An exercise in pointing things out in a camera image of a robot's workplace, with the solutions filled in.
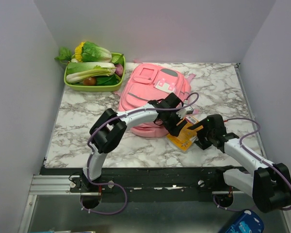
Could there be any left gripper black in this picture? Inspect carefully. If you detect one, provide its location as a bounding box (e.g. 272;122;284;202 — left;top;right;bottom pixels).
162;108;187;137

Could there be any orange yellow booklet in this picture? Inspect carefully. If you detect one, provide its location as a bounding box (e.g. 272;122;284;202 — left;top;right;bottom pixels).
166;116;203;152

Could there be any pink student backpack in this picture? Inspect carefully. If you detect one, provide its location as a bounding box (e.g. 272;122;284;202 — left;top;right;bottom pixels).
113;60;199;138

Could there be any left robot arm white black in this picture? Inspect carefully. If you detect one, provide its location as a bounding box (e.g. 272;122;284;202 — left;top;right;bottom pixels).
81;93;191;192

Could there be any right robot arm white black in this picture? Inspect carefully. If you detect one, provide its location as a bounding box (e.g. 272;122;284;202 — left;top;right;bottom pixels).
188;114;291;213

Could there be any green plastic tray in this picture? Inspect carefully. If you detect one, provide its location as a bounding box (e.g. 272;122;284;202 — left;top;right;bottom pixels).
64;53;126;92

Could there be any purple toy vegetable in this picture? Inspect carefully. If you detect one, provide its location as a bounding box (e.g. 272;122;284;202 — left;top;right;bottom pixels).
115;64;124;77

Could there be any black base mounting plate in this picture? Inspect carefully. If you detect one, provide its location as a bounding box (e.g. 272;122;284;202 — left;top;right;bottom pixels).
40;166;275;203

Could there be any brown toy mushroom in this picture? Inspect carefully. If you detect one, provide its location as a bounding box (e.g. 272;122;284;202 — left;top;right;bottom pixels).
82;77;97;86

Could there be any upper toy cabbage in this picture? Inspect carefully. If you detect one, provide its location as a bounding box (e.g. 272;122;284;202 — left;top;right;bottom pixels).
81;41;112;63

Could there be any blue pencil case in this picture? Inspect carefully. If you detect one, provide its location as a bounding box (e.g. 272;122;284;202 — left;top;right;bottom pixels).
219;209;265;233

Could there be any yellow artificial flower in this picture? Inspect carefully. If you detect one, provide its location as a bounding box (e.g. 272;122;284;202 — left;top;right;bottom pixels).
74;42;85;62

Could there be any green artificial leaf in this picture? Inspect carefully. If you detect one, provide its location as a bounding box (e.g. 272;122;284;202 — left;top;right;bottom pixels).
54;47;72;61

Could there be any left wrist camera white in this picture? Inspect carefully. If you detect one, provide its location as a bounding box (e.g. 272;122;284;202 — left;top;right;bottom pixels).
176;106;194;119

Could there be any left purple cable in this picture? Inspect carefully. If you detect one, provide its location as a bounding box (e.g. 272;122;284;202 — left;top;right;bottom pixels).
86;92;200;216

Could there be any aluminium rail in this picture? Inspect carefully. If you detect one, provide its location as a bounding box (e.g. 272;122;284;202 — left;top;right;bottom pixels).
29;172;288;196

